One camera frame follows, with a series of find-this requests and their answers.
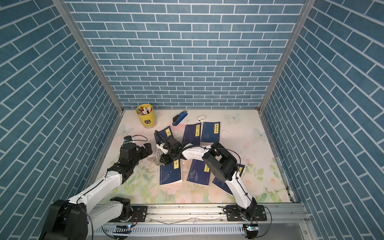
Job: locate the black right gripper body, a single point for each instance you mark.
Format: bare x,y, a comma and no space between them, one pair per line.
169,158

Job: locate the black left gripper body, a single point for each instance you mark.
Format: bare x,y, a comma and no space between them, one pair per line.
140,154

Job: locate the blue book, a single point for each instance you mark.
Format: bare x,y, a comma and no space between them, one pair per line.
171,173
211,132
162,136
199,173
192,134
223,185

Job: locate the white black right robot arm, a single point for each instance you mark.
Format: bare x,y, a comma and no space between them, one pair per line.
219,160

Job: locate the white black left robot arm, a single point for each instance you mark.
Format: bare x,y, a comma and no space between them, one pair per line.
78,217

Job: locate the blue black stapler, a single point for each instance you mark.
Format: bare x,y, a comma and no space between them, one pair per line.
178,118

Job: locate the small white stapler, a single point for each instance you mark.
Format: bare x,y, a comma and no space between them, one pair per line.
201,118

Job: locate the yellow pen cup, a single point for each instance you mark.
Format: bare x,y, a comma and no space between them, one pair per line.
146,114

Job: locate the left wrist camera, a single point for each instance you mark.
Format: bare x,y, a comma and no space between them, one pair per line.
127,139

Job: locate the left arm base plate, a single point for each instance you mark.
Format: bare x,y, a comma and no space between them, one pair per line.
138,215

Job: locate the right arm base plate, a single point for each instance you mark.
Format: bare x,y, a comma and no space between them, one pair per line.
236,214

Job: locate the white cable duct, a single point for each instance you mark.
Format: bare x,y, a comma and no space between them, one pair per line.
171,230

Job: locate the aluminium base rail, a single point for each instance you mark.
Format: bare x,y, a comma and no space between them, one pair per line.
172,214

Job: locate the aluminium corner post left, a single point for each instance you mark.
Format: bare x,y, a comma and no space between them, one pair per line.
81,41

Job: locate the aluminium corner post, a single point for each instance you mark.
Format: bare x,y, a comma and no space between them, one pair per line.
288,49
81,41

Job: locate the aluminium corner post right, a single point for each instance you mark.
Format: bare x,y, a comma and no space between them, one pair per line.
288,49

